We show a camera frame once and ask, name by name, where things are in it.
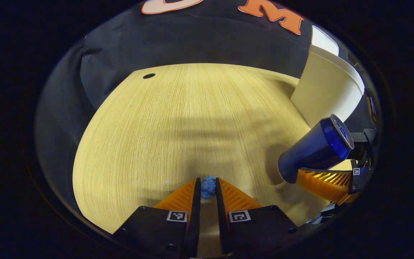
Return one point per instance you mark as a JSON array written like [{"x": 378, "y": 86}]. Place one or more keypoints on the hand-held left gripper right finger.
[{"x": 222, "y": 223}]

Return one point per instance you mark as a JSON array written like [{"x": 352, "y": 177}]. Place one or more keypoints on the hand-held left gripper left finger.
[{"x": 195, "y": 223}]

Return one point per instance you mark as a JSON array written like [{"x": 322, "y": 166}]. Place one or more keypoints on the white desktop garbage bin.
[{"x": 322, "y": 90}]

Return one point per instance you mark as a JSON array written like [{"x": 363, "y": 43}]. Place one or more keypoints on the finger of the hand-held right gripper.
[
  {"x": 329, "y": 185},
  {"x": 363, "y": 144}
]

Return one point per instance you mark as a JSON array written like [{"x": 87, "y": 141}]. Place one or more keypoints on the blue paper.
[{"x": 208, "y": 187}]

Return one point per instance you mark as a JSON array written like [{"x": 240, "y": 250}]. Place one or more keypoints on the blue pop can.
[{"x": 311, "y": 151}]

